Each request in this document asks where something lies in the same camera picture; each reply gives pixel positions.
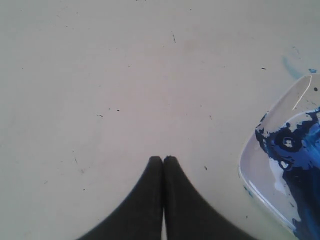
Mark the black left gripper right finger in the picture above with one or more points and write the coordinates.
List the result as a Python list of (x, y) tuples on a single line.
[(188, 216)]

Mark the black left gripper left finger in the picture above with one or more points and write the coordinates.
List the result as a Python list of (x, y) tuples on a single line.
[(140, 215)]

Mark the white square paint plate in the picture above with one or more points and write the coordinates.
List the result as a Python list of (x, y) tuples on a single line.
[(280, 164)]

